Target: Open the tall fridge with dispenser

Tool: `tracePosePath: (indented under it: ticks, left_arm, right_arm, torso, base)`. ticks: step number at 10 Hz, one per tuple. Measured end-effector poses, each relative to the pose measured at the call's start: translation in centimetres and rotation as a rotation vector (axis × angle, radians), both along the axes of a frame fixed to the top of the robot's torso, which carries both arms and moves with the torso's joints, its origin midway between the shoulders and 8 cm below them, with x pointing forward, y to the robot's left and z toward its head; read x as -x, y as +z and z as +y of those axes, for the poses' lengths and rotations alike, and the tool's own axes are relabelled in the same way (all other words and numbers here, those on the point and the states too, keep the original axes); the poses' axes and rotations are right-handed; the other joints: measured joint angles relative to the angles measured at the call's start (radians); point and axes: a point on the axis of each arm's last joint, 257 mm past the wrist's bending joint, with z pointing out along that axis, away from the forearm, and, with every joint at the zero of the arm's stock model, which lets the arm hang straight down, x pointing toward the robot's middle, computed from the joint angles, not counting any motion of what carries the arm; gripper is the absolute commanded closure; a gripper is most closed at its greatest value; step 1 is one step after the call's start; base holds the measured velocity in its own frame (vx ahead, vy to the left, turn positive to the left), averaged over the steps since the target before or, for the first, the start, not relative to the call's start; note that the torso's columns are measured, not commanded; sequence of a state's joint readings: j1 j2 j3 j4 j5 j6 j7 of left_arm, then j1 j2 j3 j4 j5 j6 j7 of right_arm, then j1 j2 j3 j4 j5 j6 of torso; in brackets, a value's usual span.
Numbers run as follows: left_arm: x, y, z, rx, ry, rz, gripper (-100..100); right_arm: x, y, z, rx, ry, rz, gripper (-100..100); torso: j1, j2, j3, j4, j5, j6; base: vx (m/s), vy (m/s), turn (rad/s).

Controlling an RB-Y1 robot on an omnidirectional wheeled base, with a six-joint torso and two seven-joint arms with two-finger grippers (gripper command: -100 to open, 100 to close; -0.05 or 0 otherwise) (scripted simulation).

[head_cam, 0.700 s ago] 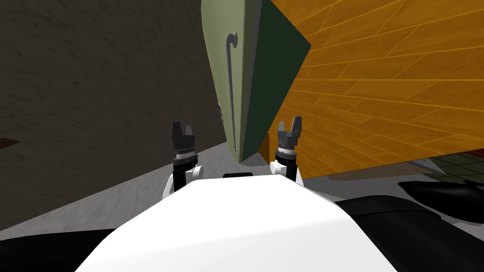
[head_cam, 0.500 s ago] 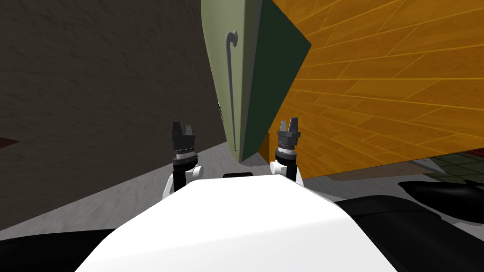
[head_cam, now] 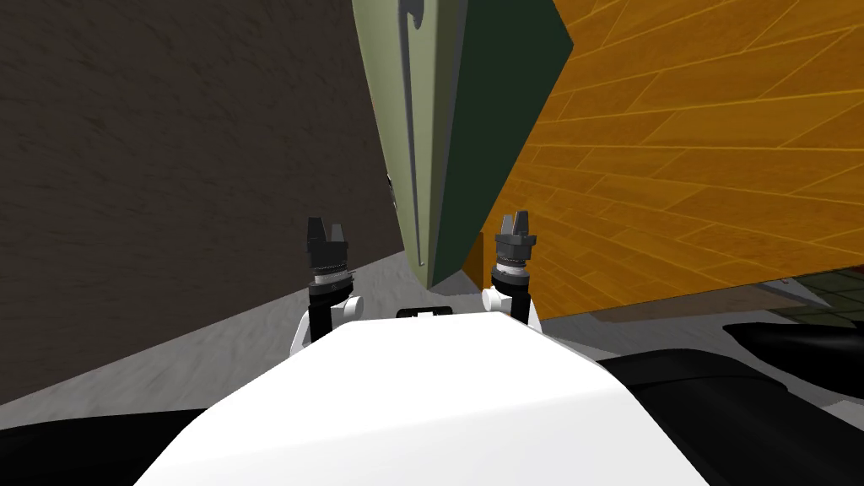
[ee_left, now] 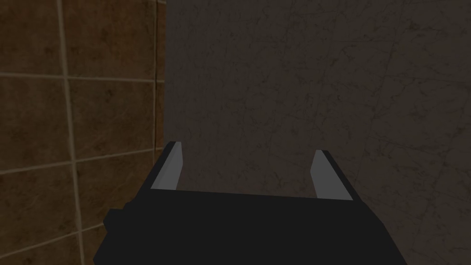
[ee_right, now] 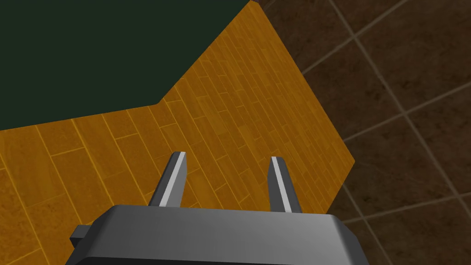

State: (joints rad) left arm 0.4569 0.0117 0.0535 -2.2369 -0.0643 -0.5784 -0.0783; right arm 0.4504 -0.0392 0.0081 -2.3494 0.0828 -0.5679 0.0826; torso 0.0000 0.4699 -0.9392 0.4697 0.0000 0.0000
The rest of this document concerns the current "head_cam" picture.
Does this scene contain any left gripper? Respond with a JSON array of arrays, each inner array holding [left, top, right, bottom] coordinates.
[[306, 216, 352, 274]]

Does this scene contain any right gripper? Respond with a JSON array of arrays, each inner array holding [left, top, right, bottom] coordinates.
[[494, 209, 538, 261]]

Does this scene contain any green door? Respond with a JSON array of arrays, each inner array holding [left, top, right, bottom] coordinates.
[[350, 0, 575, 292]]

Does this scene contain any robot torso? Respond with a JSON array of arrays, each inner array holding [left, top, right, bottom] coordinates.
[[131, 305, 711, 486]]

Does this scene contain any grey long bar handle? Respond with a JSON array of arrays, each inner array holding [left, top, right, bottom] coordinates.
[[397, 0, 427, 268]]

